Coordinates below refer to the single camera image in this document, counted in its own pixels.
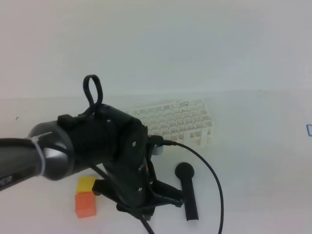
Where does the blue-edged label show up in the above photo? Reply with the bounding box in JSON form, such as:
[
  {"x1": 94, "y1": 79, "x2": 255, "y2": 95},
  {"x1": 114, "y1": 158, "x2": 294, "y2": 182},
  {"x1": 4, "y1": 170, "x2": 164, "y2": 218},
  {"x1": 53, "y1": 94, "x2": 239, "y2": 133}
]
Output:
[{"x1": 306, "y1": 124, "x2": 312, "y2": 137}]

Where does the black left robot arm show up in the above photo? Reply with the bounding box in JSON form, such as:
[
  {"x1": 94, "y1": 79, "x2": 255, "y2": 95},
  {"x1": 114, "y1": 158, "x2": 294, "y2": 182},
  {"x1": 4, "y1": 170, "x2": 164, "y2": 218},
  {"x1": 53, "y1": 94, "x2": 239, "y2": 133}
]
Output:
[{"x1": 0, "y1": 104, "x2": 183, "y2": 217}]

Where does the black camera cable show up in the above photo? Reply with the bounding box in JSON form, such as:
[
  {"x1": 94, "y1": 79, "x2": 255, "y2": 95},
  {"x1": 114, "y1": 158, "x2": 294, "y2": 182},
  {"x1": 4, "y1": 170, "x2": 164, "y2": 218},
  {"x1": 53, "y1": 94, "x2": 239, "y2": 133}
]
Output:
[{"x1": 82, "y1": 75, "x2": 225, "y2": 234}]

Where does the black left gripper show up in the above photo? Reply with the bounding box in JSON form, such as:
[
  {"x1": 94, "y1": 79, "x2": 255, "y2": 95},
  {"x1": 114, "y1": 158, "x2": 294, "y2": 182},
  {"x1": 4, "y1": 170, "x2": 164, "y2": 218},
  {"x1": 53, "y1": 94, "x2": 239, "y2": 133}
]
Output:
[{"x1": 57, "y1": 104, "x2": 183, "y2": 216}]

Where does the yellow cube block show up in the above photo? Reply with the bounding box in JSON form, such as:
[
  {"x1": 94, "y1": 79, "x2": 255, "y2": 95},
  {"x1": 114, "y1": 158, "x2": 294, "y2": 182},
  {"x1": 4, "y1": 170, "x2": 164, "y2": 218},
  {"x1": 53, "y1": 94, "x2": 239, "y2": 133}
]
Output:
[{"x1": 76, "y1": 176, "x2": 96, "y2": 194}]

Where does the white test tube rack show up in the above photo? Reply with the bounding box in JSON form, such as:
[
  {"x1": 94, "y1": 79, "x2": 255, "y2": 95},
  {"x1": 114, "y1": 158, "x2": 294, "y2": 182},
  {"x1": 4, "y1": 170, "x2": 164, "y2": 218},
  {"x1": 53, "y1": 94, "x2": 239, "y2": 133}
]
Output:
[{"x1": 125, "y1": 99, "x2": 214, "y2": 147}]

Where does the orange cube block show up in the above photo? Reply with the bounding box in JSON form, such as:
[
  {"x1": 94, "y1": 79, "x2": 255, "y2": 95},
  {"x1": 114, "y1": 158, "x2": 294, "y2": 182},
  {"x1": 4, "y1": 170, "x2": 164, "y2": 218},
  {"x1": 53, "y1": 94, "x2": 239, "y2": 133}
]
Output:
[{"x1": 75, "y1": 192, "x2": 96, "y2": 218}]

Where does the black spoon-shaped tool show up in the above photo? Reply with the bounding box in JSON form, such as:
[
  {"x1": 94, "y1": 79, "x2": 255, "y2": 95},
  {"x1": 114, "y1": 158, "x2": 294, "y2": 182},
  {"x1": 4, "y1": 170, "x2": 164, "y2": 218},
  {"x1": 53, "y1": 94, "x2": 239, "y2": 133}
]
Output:
[{"x1": 175, "y1": 162, "x2": 199, "y2": 221}]

